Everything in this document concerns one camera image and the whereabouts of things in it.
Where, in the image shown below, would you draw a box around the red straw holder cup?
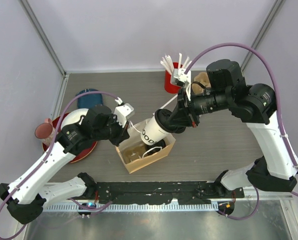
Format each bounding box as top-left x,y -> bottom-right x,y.
164,70 -> 180,94

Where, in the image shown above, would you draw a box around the remaining cardboard carrier stack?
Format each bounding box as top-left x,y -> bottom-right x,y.
191,72 -> 211,95

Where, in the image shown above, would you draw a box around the white paper plate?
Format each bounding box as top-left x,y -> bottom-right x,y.
60,108 -> 88,129

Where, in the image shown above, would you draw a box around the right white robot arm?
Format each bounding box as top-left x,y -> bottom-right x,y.
166,59 -> 298,198

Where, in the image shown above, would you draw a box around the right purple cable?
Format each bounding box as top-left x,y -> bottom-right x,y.
185,42 -> 298,221

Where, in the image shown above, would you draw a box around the red round plate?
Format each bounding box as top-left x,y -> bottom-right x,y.
42,112 -> 97,164

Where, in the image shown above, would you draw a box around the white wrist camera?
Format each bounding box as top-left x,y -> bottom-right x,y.
114,97 -> 135,127
170,68 -> 191,101

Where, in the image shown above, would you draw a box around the brown paper bag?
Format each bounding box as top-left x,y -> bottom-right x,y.
116,119 -> 176,174

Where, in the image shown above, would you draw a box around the purple cable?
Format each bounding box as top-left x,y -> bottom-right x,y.
185,42 -> 298,221
0,90 -> 122,240

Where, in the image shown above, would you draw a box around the blue cloth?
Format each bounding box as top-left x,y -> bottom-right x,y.
77,94 -> 103,109

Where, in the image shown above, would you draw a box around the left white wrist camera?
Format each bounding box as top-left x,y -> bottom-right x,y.
114,97 -> 135,127

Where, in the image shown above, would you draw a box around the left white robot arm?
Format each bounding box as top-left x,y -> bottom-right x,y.
0,103 -> 134,225

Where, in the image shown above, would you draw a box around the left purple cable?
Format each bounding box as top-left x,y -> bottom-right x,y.
0,90 -> 122,240

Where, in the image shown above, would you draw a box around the white wrapped straws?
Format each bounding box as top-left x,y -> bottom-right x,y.
160,53 -> 192,75

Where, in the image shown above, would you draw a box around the pink plastic cup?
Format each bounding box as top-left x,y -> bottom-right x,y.
34,118 -> 55,146

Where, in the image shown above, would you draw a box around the white paper cup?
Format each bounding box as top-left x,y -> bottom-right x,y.
141,115 -> 171,146
142,140 -> 166,158

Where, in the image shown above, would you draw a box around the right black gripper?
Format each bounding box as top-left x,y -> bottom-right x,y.
166,85 -> 232,128

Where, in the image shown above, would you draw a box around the brown cardboard cup carrier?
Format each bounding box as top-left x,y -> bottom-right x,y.
122,145 -> 146,164

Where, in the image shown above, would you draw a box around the white straw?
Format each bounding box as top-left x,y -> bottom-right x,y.
160,95 -> 177,109

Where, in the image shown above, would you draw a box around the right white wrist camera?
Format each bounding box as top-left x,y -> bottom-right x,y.
170,68 -> 191,101

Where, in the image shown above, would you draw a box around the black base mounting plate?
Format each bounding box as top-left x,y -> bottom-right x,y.
66,180 -> 246,206

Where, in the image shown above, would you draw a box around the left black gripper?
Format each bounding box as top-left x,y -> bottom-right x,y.
93,113 -> 130,147

